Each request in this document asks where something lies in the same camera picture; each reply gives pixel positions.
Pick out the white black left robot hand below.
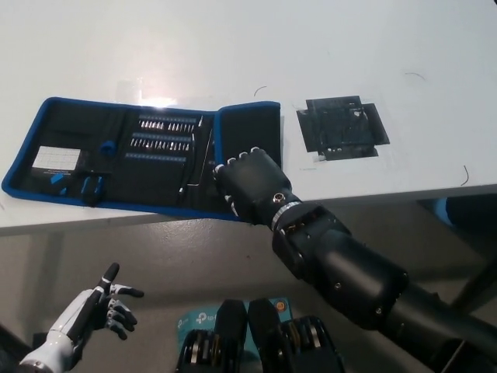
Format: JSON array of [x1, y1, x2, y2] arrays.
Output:
[[46, 263, 145, 347]]

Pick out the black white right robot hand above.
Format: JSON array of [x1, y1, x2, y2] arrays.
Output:
[[212, 147, 304, 228]]

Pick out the black toolkit roll blue trim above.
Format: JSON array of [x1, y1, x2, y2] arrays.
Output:
[[2, 96, 283, 225]]

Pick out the thin L-shaped metal tool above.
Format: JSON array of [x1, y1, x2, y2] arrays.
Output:
[[189, 127, 217, 188]]

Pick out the black flexible extension shaft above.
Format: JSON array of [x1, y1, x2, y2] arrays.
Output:
[[179, 134, 196, 195]]

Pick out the black tape patch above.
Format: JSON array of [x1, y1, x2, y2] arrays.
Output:
[[295, 94, 391, 162]]

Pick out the teal tp-link box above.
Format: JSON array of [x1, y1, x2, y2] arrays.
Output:
[[176, 295, 291, 355]]

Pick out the white grid card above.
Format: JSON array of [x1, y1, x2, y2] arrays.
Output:
[[33, 146, 82, 169]]

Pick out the blue plastic object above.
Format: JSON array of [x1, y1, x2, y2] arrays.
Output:
[[429, 197, 454, 226]]

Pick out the black table leg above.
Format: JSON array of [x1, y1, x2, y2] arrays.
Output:
[[452, 240, 497, 312]]

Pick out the blue tool in black strap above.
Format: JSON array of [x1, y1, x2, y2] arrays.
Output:
[[81, 175, 104, 201]]

